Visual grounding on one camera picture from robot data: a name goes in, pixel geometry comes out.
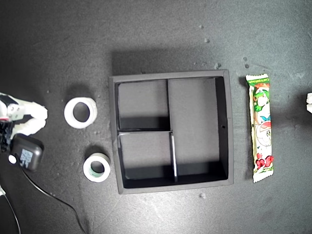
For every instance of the large white tape roll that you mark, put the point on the large white tape roll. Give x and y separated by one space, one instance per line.
69 113

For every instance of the green printed snack bar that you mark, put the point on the green printed snack bar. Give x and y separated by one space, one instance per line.
263 126

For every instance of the small white tape roll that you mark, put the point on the small white tape roll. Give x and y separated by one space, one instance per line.
87 170

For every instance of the black compartment tray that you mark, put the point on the black compartment tray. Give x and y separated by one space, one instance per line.
195 109

